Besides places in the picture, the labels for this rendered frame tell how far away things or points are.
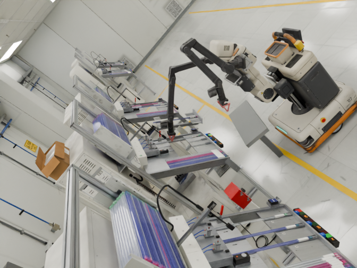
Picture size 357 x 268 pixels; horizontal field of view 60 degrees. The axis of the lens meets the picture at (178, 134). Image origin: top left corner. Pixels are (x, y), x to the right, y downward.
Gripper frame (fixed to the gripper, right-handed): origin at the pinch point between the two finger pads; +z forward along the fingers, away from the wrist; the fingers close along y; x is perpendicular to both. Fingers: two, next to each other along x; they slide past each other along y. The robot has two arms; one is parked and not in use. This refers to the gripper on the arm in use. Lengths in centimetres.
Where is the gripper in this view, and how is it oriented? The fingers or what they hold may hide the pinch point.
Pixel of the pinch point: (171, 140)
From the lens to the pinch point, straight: 308.2
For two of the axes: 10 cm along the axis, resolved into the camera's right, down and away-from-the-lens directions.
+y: 3.0, 3.2, -9.0
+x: 9.5, -1.7, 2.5
